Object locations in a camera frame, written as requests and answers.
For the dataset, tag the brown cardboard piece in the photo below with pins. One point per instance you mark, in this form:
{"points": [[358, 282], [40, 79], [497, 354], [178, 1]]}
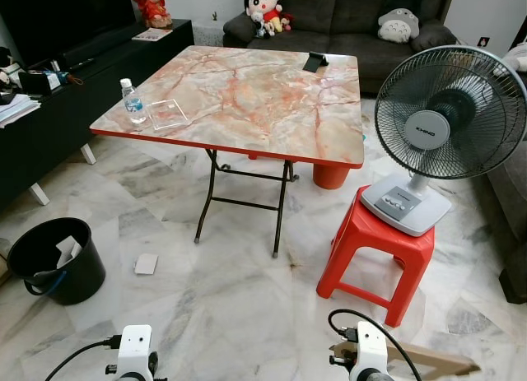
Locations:
{"points": [[428, 362]]}

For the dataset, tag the white square card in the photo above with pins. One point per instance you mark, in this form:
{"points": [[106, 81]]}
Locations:
{"points": [[146, 264]]}

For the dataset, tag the white folded paper box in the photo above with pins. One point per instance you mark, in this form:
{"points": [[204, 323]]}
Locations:
{"points": [[67, 251]]}

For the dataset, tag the orange plastic bucket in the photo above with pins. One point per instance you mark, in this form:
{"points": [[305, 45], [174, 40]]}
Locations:
{"points": [[332, 175]]}

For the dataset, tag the dark grey armchair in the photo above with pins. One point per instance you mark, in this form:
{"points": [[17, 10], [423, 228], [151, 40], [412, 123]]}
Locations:
{"points": [[510, 216]]}

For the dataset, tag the black TV console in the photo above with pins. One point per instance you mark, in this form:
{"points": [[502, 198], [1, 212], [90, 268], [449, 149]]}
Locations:
{"points": [[41, 151]]}

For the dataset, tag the grey table fan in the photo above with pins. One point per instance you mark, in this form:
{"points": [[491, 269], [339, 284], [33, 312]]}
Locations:
{"points": [[428, 130]]}

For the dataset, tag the clear plastic tray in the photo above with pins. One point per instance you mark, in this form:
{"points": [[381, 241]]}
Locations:
{"points": [[169, 115]]}

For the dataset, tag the clear plastic water bottle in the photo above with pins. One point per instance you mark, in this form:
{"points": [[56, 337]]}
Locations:
{"points": [[133, 105]]}

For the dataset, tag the marble pattern folding table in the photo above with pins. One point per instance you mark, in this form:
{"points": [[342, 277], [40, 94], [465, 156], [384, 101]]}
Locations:
{"points": [[247, 101]]}

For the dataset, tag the white paper stack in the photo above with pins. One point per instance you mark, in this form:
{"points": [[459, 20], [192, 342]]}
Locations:
{"points": [[16, 111]]}

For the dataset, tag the black phone stand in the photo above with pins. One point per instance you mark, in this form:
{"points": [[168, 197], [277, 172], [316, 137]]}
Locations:
{"points": [[314, 62]]}

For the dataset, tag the small black box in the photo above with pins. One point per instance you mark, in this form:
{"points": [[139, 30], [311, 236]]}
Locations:
{"points": [[37, 81]]}

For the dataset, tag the black remote control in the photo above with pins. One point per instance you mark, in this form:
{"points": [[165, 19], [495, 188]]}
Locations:
{"points": [[78, 65]]}

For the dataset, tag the pink magazine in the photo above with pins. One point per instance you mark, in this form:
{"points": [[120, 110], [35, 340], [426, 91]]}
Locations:
{"points": [[151, 34]]}

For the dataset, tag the black white toy figure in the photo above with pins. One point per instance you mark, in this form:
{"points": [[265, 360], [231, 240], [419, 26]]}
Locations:
{"points": [[8, 68]]}

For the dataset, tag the white plush toy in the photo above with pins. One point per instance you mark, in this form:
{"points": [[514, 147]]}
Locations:
{"points": [[517, 58]]}

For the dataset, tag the dark grey sofa cushion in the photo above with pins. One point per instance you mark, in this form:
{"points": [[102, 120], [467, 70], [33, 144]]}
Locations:
{"points": [[436, 37]]}

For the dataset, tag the white lace covered stool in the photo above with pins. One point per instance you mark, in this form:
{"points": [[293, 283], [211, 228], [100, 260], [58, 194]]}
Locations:
{"points": [[210, 34]]}

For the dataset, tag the grey Totoro plush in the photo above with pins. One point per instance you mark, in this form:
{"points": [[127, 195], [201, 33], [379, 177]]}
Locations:
{"points": [[398, 27]]}

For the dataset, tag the dark grey sofa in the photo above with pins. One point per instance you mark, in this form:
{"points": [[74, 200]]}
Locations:
{"points": [[338, 23]]}

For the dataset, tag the red gold figurine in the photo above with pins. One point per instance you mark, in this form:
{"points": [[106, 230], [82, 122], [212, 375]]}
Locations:
{"points": [[152, 6]]}

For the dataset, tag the cartoon boy plush doll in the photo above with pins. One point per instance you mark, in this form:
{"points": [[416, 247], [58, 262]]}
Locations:
{"points": [[265, 9]]}

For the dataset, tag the black television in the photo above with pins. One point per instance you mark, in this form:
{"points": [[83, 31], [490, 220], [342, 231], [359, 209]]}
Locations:
{"points": [[58, 19]]}

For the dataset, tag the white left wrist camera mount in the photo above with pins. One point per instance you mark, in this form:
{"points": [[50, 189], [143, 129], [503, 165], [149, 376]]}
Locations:
{"points": [[134, 348]]}

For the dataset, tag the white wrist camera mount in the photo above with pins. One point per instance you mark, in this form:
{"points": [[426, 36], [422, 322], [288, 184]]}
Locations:
{"points": [[370, 346], [134, 348]]}

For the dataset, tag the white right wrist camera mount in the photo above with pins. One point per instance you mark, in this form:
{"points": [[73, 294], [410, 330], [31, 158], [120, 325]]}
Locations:
{"points": [[370, 346]]}

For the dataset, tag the wall socket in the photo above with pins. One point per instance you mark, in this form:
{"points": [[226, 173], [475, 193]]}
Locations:
{"points": [[482, 42]]}

